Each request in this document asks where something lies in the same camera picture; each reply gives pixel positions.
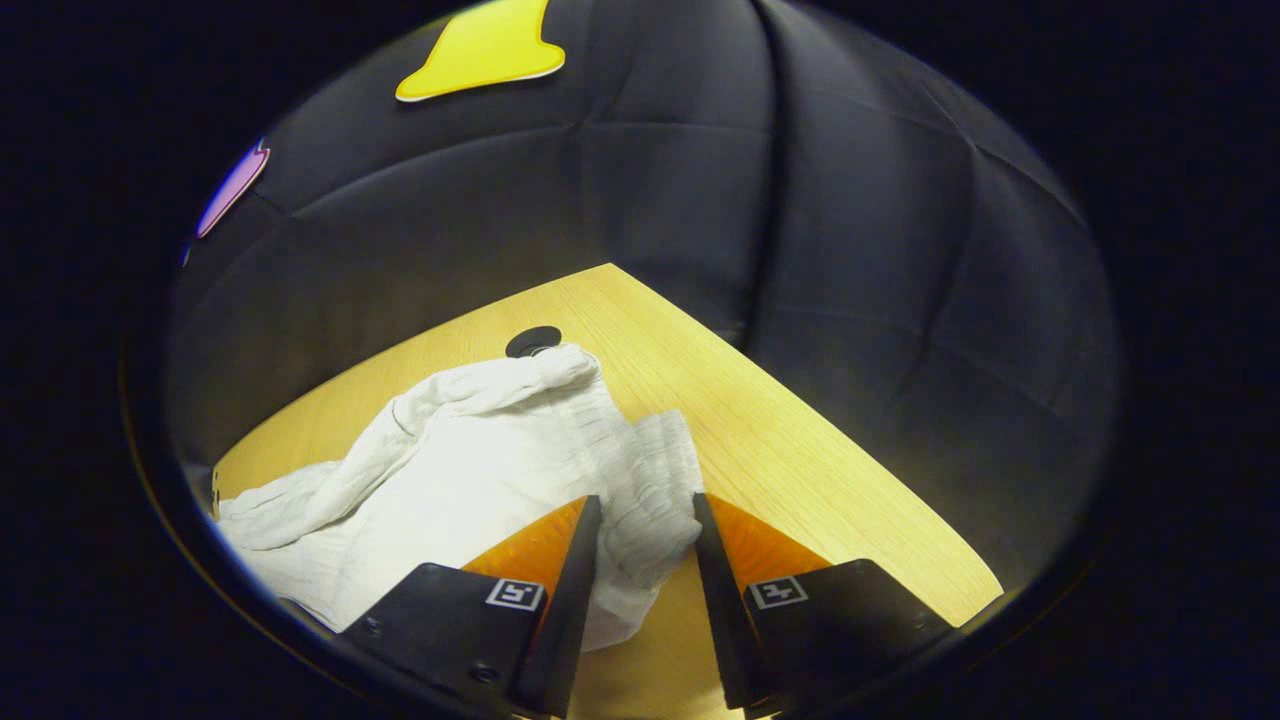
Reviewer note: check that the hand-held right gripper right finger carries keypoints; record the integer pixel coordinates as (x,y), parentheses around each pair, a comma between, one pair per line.
(718,620)

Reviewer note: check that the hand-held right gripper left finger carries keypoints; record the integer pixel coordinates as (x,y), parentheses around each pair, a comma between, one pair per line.
(575,610)

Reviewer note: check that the white jeans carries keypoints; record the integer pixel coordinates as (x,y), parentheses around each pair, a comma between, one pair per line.
(450,470)

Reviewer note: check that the black backdrop cloth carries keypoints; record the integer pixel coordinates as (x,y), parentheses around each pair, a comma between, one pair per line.
(800,200)

